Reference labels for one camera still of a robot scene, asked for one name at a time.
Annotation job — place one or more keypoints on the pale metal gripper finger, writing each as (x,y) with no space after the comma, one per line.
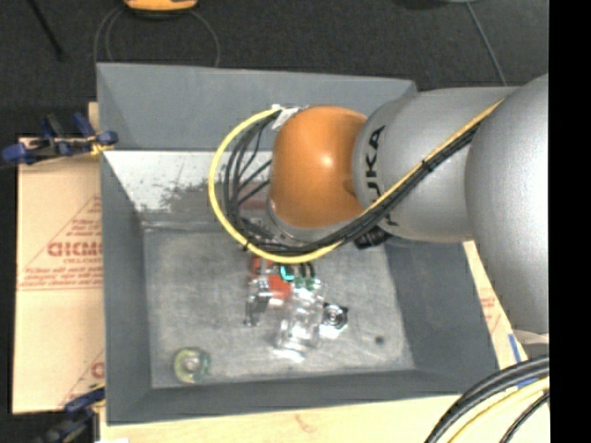
(258,301)

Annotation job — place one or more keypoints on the clear glass object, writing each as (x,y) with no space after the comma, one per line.
(300,321)

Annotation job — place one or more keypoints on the black and silver round object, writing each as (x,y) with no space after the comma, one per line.
(334,316)

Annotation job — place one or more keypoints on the grey metal bin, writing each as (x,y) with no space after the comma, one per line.
(194,284)

